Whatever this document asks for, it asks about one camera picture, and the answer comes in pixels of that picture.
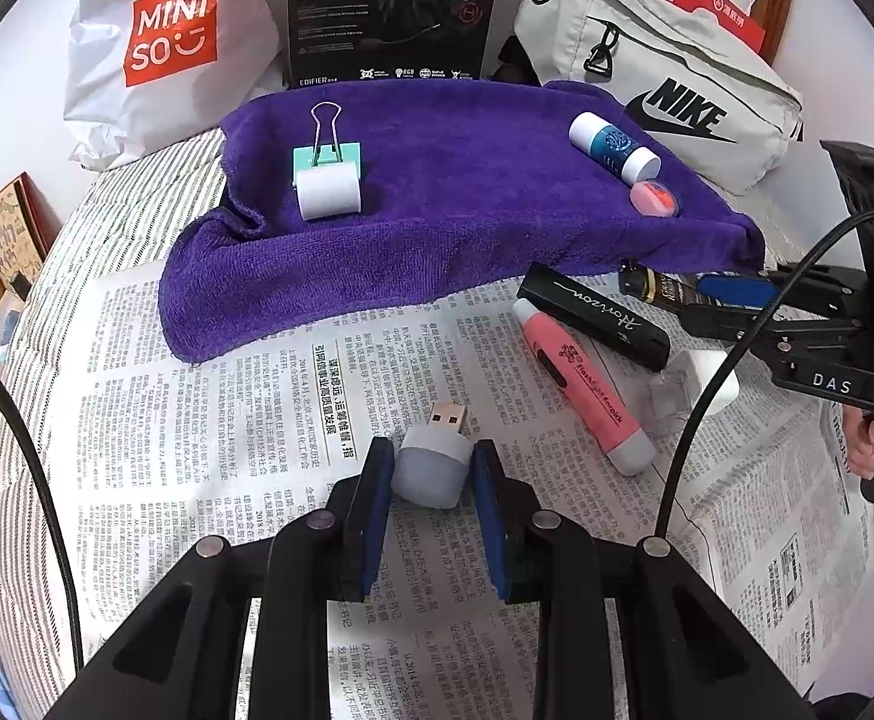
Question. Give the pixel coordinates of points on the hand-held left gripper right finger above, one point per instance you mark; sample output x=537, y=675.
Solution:
x=493, y=525

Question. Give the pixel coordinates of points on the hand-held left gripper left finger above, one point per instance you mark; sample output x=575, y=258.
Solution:
x=373, y=510

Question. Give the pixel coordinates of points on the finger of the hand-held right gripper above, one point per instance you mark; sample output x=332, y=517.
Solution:
x=714, y=326
x=737, y=290

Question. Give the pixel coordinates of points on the white charger plug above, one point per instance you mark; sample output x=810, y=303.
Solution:
x=696, y=367

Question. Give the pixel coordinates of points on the black gold tube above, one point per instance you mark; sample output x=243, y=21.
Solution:
x=662, y=286

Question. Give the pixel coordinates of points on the white USB light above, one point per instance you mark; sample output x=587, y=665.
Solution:
x=429, y=465

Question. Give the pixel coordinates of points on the clear plastic cap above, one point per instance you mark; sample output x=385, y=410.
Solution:
x=669, y=394

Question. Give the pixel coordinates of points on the black stick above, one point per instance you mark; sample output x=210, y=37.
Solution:
x=594, y=307

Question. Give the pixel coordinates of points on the pink flashlight pen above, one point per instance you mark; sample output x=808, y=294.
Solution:
x=587, y=382

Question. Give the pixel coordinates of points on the blue white bottle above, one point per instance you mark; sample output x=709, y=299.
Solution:
x=609, y=142

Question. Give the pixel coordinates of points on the small white cylinder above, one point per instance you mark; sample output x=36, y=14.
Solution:
x=328, y=195

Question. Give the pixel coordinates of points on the green binder clip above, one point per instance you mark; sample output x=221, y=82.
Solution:
x=306, y=159

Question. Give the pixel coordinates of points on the newspaper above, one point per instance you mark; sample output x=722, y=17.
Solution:
x=257, y=405

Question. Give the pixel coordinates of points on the grey waist bag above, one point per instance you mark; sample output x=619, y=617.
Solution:
x=669, y=52

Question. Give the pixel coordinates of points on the purple towel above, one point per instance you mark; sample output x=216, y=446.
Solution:
x=444, y=202

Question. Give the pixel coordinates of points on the illustrated notebook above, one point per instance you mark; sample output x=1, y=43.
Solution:
x=9, y=232

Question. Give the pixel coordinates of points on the white plastic shopping bag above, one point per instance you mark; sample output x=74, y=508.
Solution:
x=242, y=52

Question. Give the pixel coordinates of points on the black headset box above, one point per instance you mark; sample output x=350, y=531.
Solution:
x=347, y=15

